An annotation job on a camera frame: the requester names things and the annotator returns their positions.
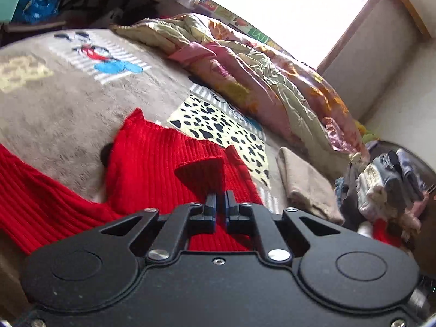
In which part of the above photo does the red knit sweater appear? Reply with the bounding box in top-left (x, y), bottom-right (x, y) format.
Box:
top-left (1, 109), bottom-right (261, 254)

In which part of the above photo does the folded beige cloth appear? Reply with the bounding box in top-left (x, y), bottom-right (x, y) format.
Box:
top-left (276, 147), bottom-right (345, 225)

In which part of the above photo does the grey cartoon print blanket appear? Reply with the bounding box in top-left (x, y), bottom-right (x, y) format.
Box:
top-left (0, 28), bottom-right (290, 256)

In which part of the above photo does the floral pink quilt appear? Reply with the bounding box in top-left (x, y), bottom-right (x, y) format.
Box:
top-left (111, 13), bottom-right (370, 177)

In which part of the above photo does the colourful board by window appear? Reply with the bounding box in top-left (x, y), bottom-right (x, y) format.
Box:
top-left (194, 0), bottom-right (290, 55)

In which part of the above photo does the blue plastic bag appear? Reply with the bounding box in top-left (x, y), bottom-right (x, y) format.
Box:
top-left (12, 0), bottom-right (60, 25)

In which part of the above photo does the dark side table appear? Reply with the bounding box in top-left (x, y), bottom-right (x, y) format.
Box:
top-left (1, 0), bottom-right (158, 46)

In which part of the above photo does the pile of mixed clothes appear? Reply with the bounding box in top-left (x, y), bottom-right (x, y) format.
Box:
top-left (335, 140), bottom-right (435, 252)

